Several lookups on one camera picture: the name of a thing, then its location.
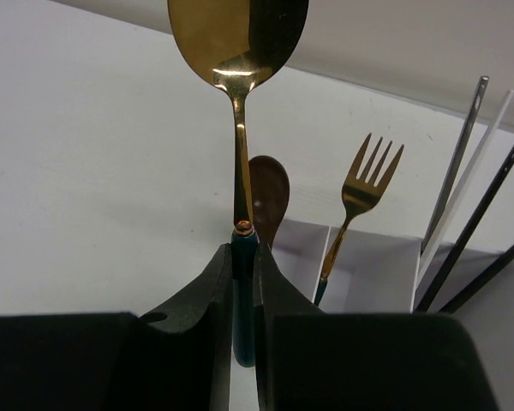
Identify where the black chopstick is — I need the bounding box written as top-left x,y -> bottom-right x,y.
415,146 -> 514,312
439,244 -> 514,314

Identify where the small gold spoon green handle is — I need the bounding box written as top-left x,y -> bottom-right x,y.
168,0 -> 309,367

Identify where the gold fork dark green handle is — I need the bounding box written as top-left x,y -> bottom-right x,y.
314,133 -> 404,306

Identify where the white chopstick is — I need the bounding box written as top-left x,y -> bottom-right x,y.
417,90 -> 514,280

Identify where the lilac utensil container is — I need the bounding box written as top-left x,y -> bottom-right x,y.
272,219 -> 514,410

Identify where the silver metal chopstick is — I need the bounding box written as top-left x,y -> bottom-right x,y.
421,75 -> 490,253

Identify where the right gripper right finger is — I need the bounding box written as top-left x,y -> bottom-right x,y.
254,245 -> 498,410

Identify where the brown wooden spoon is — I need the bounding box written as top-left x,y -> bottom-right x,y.
249,155 -> 290,248

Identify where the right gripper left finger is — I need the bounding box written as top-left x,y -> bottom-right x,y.
0,245 -> 232,410

